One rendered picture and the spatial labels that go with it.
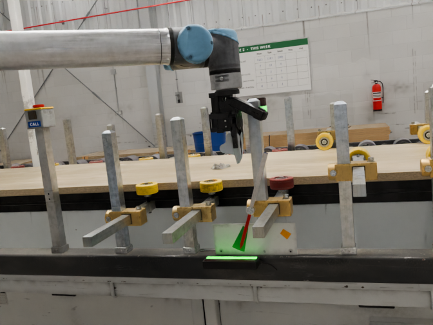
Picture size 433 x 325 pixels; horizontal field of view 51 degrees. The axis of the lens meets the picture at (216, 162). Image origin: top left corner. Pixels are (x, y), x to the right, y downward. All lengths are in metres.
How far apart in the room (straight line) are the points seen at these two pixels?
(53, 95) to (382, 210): 9.36
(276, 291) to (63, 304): 1.03
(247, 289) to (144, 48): 0.84
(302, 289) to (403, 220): 0.41
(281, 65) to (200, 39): 7.44
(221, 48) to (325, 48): 7.24
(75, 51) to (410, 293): 1.13
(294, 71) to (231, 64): 7.22
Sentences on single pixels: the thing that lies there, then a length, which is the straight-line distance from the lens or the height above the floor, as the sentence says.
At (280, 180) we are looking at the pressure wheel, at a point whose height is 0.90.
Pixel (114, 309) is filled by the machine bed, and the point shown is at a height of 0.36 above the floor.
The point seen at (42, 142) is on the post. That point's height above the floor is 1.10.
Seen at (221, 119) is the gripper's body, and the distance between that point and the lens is 1.30.
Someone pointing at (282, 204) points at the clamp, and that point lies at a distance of 1.39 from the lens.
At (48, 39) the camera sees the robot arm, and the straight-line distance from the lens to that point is 1.10.
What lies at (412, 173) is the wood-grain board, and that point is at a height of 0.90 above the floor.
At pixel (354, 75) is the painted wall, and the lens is 8.45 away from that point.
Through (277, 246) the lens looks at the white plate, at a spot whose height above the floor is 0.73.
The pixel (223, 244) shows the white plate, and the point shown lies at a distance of 1.47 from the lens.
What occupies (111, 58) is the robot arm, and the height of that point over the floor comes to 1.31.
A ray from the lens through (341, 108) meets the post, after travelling 1.34.
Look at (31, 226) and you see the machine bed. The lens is 2.10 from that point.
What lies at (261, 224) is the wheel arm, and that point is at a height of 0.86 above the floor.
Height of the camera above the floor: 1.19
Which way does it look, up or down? 8 degrees down
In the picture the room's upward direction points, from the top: 6 degrees counter-clockwise
